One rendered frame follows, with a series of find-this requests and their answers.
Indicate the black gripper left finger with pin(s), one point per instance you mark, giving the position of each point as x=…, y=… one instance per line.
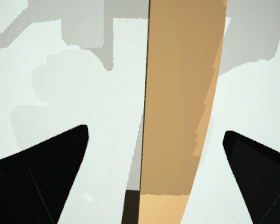
x=35, y=182

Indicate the long tan wooden rail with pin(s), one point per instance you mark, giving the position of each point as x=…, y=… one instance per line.
x=184, y=42

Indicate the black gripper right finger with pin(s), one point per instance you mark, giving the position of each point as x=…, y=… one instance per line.
x=256, y=169

